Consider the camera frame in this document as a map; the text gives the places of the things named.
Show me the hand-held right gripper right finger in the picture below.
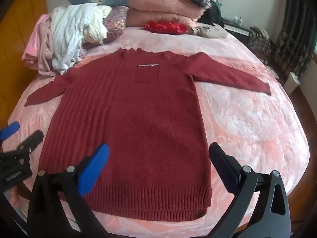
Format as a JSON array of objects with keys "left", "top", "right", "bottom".
[{"left": 209, "top": 142, "right": 291, "bottom": 238}]

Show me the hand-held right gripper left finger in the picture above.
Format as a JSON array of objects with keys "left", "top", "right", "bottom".
[{"left": 27, "top": 143, "right": 111, "bottom": 238}]

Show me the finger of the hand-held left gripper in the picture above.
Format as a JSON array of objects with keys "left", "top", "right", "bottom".
[
  {"left": 15, "top": 130, "right": 44, "bottom": 155},
  {"left": 0, "top": 121, "right": 20, "bottom": 141}
]

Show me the dark red knit sweater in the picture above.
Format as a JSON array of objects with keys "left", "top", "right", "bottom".
[{"left": 25, "top": 48, "right": 272, "bottom": 222}]

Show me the pink printed blanket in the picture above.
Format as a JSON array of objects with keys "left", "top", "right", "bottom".
[{"left": 7, "top": 22, "right": 311, "bottom": 238}]

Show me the mauve garment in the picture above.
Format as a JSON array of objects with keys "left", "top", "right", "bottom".
[{"left": 37, "top": 15, "right": 61, "bottom": 76}]

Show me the bright pink garment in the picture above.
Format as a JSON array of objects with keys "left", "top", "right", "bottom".
[{"left": 22, "top": 15, "right": 44, "bottom": 63}]

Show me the white bathroom scale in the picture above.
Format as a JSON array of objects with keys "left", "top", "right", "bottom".
[{"left": 266, "top": 66, "right": 279, "bottom": 79}]

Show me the white box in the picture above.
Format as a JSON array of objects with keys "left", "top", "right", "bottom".
[{"left": 285, "top": 73, "right": 301, "bottom": 93}]

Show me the white striped garment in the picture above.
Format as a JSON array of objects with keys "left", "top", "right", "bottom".
[{"left": 51, "top": 4, "right": 99, "bottom": 75}]

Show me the plaid cloth on chair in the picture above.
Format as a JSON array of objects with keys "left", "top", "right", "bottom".
[{"left": 248, "top": 26, "right": 272, "bottom": 58}]

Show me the cream white garment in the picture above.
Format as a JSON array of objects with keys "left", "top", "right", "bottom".
[{"left": 83, "top": 5, "right": 112, "bottom": 44}]

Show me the beige hot water bottle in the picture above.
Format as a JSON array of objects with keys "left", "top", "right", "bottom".
[{"left": 188, "top": 24, "right": 228, "bottom": 39}]

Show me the dark side desk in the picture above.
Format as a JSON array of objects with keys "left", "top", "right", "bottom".
[{"left": 223, "top": 17, "right": 251, "bottom": 36}]

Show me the purple patterned pillow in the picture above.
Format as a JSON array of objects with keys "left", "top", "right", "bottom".
[{"left": 83, "top": 5, "right": 129, "bottom": 49}]

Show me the dark patterned curtain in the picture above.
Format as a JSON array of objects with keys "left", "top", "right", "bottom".
[{"left": 275, "top": 0, "right": 317, "bottom": 80}]

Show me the red patterned pouch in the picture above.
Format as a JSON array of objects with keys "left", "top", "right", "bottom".
[{"left": 144, "top": 20, "right": 189, "bottom": 35}]

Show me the black bag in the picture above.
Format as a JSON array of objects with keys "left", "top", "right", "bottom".
[{"left": 198, "top": 1, "right": 224, "bottom": 26}]

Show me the folded pink blanket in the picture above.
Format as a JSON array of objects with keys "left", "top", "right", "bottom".
[
  {"left": 124, "top": 0, "right": 206, "bottom": 21},
  {"left": 126, "top": 7, "right": 199, "bottom": 29}
]

